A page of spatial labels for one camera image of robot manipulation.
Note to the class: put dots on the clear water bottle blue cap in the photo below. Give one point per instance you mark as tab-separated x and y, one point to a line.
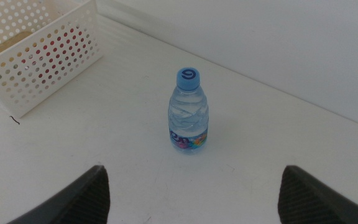
187	115

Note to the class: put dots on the red drink can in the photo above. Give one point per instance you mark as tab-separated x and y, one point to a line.
58	39

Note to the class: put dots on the white perforated plastic basket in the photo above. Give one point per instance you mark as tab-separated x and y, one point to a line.
62	67

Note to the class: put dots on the small black thread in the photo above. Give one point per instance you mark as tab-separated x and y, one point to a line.
15	120

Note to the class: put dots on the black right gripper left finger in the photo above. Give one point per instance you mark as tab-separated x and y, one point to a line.
85	199

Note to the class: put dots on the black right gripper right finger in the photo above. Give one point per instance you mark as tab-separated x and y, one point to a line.
303	202

